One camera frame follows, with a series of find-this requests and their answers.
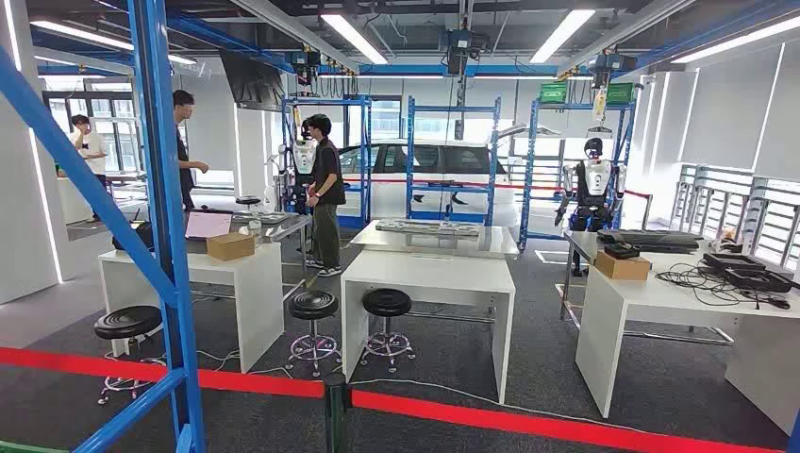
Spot long grey car part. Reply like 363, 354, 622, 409
375, 217, 482, 240

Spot blue steel shelf rack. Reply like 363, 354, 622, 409
406, 95, 503, 227
281, 94, 373, 229
0, 0, 208, 453
518, 96, 638, 251

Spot long black car part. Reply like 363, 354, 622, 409
596, 228, 705, 255

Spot white car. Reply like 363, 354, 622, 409
337, 140, 520, 227

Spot white desk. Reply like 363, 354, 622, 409
575, 253, 800, 436
97, 242, 284, 375
340, 249, 517, 405

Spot person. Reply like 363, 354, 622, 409
172, 89, 210, 212
305, 113, 347, 278
70, 114, 109, 223

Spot white black humanoid robot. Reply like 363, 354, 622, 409
277, 118, 318, 214
554, 137, 628, 277

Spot brown cardboard box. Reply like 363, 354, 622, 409
207, 232, 257, 262
593, 250, 652, 281

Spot ceiling hoist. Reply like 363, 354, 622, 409
587, 51, 639, 136
444, 27, 490, 142
292, 48, 323, 95

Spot laptop with pink screen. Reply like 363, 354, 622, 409
184, 210, 234, 241

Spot ceiling light strip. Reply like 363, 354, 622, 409
672, 15, 800, 65
29, 20, 198, 66
320, 13, 389, 66
529, 8, 596, 65

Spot red barrier belt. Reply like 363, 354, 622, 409
0, 346, 782, 453

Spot black bag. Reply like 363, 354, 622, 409
112, 220, 155, 253

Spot black flat case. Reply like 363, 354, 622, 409
703, 252, 767, 273
725, 267, 795, 294

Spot grey metal railing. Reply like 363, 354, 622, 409
668, 163, 800, 270

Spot black stanchion post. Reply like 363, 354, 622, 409
323, 373, 353, 453

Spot black wall monitor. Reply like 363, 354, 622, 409
218, 48, 288, 112

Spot black tangled cables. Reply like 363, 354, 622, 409
655, 262, 792, 310

